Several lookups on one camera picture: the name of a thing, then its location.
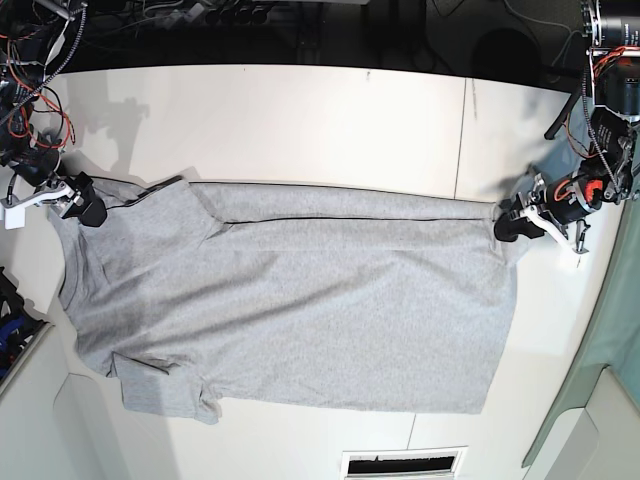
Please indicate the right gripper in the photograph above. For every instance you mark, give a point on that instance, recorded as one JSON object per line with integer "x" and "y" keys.
{"x": 37, "y": 165}

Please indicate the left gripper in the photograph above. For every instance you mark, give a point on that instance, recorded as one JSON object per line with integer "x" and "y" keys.
{"x": 568, "y": 200}

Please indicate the grey t-shirt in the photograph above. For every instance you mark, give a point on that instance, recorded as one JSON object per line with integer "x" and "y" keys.
{"x": 189, "y": 293}

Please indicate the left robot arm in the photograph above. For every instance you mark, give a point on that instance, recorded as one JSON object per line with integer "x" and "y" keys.
{"x": 608, "y": 92}

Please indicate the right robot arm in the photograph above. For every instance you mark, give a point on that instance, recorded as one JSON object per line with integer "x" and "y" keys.
{"x": 38, "y": 40}

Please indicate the white slotted vent panel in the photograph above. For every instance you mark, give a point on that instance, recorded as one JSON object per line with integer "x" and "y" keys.
{"x": 433, "y": 463}

